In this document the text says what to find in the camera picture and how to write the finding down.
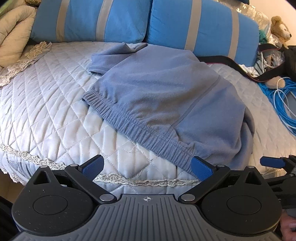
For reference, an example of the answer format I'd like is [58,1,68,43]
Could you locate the blue striped pillow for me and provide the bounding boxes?
[31,1,152,43]
[147,1,259,67]

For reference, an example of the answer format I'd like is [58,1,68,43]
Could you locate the quilted grey bedspread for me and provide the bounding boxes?
[1,42,295,194]

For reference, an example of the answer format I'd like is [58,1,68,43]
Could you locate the black strap with red edge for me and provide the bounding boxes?
[196,43,287,82]

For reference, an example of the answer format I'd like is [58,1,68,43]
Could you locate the blue-grey fleece sweatpants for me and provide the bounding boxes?
[82,43,255,173]

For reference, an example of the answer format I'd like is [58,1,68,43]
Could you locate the lace floral cover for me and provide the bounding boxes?
[229,1,279,46]

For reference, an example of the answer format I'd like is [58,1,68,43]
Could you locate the blue striped pillow left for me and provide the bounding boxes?
[31,1,152,43]

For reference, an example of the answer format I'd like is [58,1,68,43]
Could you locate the black bag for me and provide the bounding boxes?
[257,44,295,82]

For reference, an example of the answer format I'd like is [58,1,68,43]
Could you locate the beige folded comforter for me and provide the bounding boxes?
[0,1,36,68]

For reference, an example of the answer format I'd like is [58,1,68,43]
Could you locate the blue cable bundle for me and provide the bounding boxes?
[258,77,296,137]

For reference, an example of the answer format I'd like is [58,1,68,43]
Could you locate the person's right hand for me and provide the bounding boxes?
[280,212,296,241]

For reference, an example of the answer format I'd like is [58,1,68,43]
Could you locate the white cable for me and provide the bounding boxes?
[273,77,296,130]

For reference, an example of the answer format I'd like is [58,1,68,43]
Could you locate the blue striped pillow right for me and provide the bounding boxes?
[147,1,259,67]

